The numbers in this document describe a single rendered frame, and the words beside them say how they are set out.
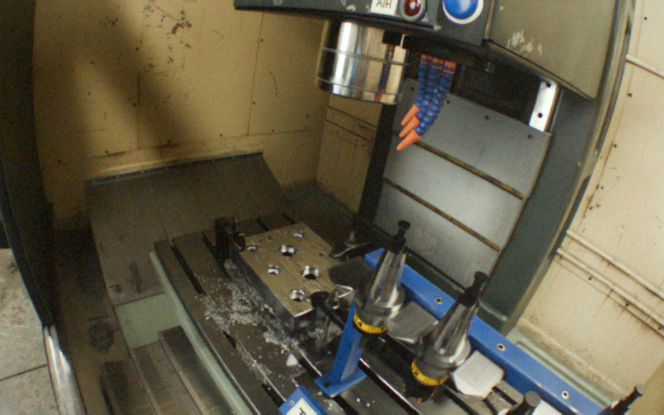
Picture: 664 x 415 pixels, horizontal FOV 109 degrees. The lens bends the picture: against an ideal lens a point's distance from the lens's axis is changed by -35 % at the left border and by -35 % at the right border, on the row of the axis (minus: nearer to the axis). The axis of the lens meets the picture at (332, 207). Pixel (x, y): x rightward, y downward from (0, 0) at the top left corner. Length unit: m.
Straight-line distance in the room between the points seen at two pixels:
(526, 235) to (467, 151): 0.28
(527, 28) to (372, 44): 0.28
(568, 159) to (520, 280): 0.37
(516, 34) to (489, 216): 0.74
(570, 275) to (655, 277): 0.35
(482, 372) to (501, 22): 0.36
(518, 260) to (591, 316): 0.52
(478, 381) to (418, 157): 0.80
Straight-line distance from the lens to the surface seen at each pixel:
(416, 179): 1.12
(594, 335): 1.49
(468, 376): 0.43
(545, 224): 1.00
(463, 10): 0.29
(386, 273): 0.43
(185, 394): 0.92
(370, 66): 0.56
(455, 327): 0.40
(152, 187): 1.57
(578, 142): 0.94
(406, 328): 0.45
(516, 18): 0.32
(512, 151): 0.95
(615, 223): 1.32
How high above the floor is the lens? 1.52
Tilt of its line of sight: 28 degrees down
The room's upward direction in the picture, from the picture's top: 11 degrees clockwise
